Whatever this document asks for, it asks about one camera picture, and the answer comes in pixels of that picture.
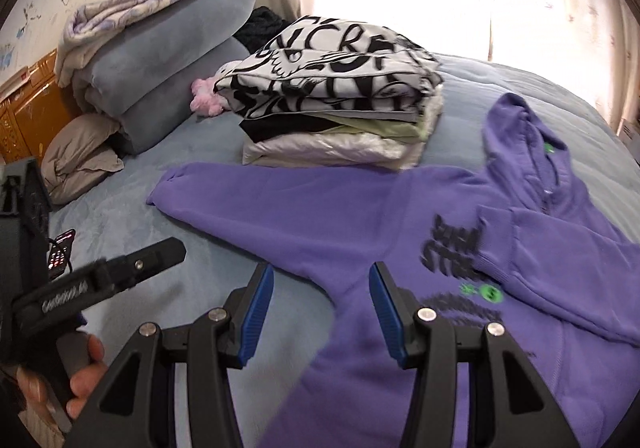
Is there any black and white printed garment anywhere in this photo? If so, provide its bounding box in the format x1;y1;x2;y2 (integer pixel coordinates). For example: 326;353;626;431
214;14;443;121

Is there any sheer patterned curtain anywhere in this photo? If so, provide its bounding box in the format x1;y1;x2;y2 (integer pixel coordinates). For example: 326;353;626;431
245;0;640;129

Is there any light blue bed blanket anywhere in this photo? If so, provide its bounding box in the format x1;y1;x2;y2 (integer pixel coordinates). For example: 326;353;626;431
47;51;632;448

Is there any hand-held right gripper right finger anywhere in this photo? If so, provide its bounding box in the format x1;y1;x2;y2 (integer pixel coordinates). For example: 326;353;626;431
368;262;581;448

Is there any beige pillow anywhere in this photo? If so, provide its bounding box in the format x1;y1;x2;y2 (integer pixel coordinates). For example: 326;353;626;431
41;115;125;205

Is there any black folded garment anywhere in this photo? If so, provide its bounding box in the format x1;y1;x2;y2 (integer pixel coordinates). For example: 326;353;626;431
239;113;351;145

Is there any light green folded garment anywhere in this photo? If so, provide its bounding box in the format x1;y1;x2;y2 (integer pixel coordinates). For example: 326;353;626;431
320;109;436;145

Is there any wooden headboard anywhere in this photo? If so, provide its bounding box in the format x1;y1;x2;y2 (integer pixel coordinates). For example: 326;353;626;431
0;48;81;165

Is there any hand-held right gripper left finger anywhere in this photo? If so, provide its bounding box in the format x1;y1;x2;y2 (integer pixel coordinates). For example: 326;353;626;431
65;262;276;448

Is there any black mobile phone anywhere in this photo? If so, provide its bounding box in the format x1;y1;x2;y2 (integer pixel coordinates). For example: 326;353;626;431
46;228;77;280

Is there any dark knitted cloth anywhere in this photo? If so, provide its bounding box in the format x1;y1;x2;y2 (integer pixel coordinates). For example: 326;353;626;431
232;6;292;52

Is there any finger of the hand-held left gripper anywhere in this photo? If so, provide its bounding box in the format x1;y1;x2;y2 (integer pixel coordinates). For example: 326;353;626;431
92;237;187;298

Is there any person's left hand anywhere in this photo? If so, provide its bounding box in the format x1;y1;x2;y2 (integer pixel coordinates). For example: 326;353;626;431
17;333;108;434

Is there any grey-blue folded blanket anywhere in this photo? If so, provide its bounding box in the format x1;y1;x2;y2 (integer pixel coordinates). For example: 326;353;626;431
72;0;258;156

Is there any purple hoodie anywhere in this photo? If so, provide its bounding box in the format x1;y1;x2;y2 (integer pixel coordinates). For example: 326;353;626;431
146;92;640;448

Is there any pink plush toy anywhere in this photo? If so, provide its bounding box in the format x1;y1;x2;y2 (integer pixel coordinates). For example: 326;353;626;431
190;62;242;117

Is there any white folded garment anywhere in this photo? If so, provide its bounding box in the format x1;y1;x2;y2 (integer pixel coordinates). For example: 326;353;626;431
242;93;446;170

